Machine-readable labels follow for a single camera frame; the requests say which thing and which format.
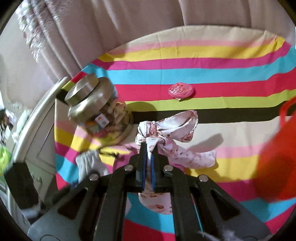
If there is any multicolour striped table cloth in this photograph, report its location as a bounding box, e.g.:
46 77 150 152
54 26 295 233

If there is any pink floral bow scarf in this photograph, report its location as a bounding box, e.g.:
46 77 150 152
135 110 217 215

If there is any red thermos flask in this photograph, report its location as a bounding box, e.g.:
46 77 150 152
254 97 295 202

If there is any magenta knitted cloth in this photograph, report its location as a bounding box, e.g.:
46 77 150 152
112 144 139 172

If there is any round pink fabric pouch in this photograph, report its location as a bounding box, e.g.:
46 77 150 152
168 82 194 101

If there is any gold lidded snack jar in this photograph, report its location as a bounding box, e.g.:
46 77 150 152
65 73 133 146

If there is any cream carved cabinet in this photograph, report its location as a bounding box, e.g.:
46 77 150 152
4 76 71 223

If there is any pale green ribbed cloth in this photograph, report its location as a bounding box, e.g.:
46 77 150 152
75 150 109 183

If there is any beige embroidered curtain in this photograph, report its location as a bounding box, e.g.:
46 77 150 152
16 0 295 82

